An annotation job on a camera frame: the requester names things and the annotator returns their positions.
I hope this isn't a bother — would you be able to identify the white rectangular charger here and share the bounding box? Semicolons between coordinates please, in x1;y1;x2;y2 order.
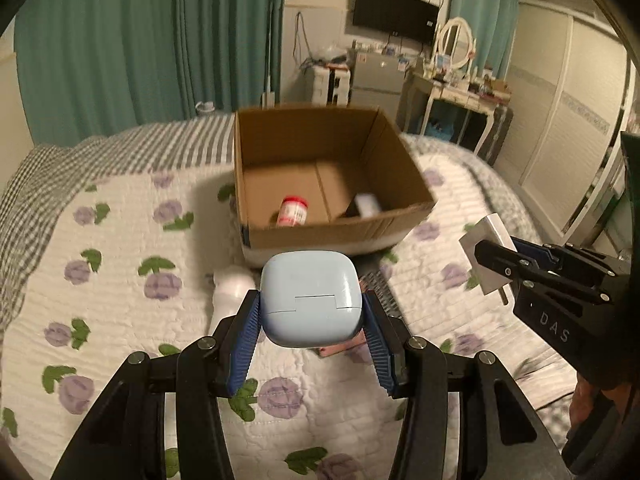
459;214;516;306

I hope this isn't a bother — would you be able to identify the white cylindrical device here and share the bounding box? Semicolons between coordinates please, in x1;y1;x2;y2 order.
208;266;257;334

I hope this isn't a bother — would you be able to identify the light blue earbuds case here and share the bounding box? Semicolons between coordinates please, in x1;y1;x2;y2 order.
259;250;362;348

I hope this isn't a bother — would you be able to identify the white bottle red cap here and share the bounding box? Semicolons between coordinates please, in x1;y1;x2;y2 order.
277;195;308;226

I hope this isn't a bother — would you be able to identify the red patterned box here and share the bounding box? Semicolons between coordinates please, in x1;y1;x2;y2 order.
318;332;366;358

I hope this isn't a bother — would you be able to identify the person hand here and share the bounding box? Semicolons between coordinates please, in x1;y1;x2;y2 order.
570;374;602;430

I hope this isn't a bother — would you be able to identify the dark suitcase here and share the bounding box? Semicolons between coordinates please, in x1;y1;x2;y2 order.
480;105;513;166

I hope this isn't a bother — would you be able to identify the floral quilted white blanket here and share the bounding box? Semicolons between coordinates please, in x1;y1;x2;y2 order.
1;154;576;479

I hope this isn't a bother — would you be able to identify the brown cardboard box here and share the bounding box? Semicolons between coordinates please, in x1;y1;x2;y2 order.
234;105;436;266

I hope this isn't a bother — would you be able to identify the white dressing table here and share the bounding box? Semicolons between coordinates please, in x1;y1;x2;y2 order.
399;70;499;155

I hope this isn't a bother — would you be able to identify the oval white mirror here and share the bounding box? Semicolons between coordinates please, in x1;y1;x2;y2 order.
435;16;476;70

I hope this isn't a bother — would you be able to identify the silver mini fridge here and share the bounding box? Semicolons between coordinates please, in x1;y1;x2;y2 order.
349;51;405;119

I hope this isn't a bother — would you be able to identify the white suitcase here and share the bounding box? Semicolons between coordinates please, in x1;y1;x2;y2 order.
305;65;350;106

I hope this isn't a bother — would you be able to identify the green curtain right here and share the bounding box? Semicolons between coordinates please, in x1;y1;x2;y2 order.
449;0;518;78

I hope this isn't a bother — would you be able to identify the green curtain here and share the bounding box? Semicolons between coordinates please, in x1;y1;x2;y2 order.
14;0;283;148
449;0;518;78

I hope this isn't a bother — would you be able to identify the grey checkered bedsheet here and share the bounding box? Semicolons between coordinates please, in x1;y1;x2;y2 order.
1;113;542;335

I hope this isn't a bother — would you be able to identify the clear water jug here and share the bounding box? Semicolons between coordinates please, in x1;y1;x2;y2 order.
195;102;216;116

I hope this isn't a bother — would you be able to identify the green curtain left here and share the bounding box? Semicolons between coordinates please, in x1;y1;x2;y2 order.
14;0;283;148

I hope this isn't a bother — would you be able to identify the black wall television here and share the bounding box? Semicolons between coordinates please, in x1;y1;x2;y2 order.
352;0;439;44

